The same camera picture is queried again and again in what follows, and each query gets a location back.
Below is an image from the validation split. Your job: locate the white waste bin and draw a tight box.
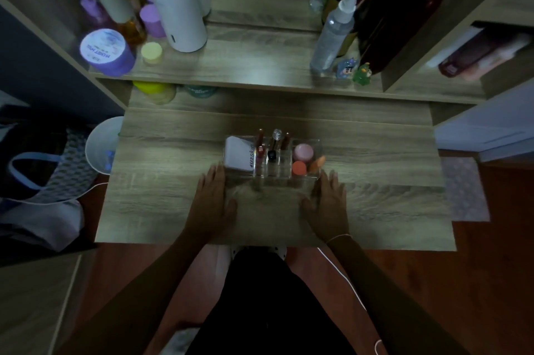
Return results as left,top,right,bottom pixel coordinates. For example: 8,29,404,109
85,116,125,176

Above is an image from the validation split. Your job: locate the small blue figurine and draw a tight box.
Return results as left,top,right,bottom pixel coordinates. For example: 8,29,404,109
336,58,358,79

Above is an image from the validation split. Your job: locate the small green figurine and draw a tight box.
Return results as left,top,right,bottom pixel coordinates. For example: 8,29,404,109
352,62,373,86

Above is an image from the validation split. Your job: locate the clear spray bottle white nozzle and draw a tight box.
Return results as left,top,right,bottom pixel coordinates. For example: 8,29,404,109
309,0,361,74

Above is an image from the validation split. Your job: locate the grey patterned floor mat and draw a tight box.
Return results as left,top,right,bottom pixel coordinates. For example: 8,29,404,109
440,156,491,223

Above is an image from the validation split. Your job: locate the person's right forearm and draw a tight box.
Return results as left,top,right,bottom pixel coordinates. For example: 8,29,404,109
327,235,472,355

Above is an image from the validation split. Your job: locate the person's left hand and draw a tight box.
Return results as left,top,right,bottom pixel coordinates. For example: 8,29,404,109
184,163,239,245

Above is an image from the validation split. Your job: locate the teal lidded jar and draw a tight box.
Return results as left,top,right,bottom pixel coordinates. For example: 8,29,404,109
183,84,219,98

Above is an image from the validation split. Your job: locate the clear acrylic cosmetics organizer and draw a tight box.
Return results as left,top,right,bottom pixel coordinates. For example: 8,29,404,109
222,135,323,201

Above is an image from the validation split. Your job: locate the grey bag with blue handle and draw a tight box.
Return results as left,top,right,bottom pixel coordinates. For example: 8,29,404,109
0,117,100,253

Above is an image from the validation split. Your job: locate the small pale yellow jar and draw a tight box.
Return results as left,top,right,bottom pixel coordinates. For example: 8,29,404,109
140,42,164,66

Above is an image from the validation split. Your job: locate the large dark red bottle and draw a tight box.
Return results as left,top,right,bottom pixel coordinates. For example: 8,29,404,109
356,0,445,75

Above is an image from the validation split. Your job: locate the purple jar with white lid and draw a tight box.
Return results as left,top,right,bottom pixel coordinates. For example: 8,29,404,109
80,28,137,77

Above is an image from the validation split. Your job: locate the person's black clothing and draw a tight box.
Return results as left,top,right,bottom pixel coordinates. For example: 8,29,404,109
185,247,356,355

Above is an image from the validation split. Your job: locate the yellow lidded jar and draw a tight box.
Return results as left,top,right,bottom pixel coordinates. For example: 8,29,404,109
133,81,177,105

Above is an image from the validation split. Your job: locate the person's right hand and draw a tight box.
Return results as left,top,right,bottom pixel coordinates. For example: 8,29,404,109
301,169,351,243

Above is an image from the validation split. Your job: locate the thin white cable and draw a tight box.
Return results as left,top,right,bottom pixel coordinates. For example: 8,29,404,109
316,246,384,355

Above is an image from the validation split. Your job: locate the pink and brown packet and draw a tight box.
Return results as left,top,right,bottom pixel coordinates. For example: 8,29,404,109
437,29,533,81

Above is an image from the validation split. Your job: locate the amber bottle with white cap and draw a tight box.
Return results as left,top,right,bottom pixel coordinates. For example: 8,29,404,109
93,0,148,46

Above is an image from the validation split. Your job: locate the person's left forearm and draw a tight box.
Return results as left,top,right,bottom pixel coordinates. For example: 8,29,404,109
54,235,218,355

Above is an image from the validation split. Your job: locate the white card box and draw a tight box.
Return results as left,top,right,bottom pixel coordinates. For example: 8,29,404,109
224,136,256,172

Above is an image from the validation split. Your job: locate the wooden vanity shelf unit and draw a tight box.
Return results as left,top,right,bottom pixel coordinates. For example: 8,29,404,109
0,0,534,127

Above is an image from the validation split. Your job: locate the white cylindrical appliance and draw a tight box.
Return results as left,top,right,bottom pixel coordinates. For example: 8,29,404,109
141,0,208,53

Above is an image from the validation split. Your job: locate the pink round makeup sponge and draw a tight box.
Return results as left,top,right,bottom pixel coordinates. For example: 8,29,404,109
293,143,315,162

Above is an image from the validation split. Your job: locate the small purple jar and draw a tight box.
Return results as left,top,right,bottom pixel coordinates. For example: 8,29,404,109
139,3,167,38

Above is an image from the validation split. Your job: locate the lilac pump bottle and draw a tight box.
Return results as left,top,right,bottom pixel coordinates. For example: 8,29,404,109
75,0,112,29

